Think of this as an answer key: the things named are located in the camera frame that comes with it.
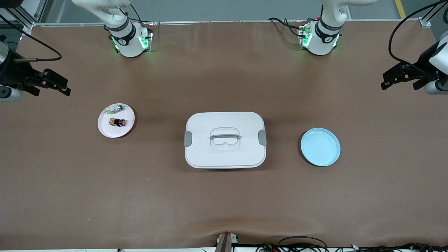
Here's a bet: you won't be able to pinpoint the white lidded box grey clips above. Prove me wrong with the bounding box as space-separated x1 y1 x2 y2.
184 112 267 169

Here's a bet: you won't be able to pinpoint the pink round plate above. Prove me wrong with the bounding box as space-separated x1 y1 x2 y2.
97 103 135 139

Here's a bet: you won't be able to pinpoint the light blue round plate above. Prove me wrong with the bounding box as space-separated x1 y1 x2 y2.
300 127 341 167

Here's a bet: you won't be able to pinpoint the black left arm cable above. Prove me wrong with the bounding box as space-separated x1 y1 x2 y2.
388 0 448 76

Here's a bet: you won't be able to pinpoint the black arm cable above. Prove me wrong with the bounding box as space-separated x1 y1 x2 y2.
388 0 448 76
0 14 63 63

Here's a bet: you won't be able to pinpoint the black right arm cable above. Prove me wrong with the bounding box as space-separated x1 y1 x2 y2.
0 14 63 63

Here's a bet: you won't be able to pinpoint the black base power cable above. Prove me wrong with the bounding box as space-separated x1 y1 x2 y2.
268 17 317 38
129 3 153 26

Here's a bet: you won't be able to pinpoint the tangled black cable bundle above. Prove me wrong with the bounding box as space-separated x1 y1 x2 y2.
255 236 448 252

